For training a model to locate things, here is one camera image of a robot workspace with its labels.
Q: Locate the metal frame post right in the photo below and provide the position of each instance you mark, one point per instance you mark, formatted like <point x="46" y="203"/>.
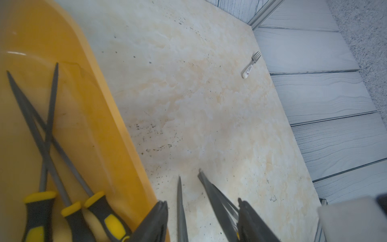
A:
<point x="263" y="13"/>

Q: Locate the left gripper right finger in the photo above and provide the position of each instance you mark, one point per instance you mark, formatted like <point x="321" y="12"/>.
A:
<point x="251" y="228"/>

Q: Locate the file tool yellow handle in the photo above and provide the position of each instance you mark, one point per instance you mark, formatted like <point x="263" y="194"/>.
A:
<point x="181" y="221"/>
<point x="225" y="211"/>

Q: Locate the yellow storage box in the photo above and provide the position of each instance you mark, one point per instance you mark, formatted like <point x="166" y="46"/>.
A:
<point x="35" y="36"/>

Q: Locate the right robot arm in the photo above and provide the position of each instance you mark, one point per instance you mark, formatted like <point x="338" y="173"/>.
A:
<point x="360" y="220"/>

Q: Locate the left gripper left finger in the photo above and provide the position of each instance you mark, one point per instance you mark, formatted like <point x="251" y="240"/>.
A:
<point x="154" y="226"/>

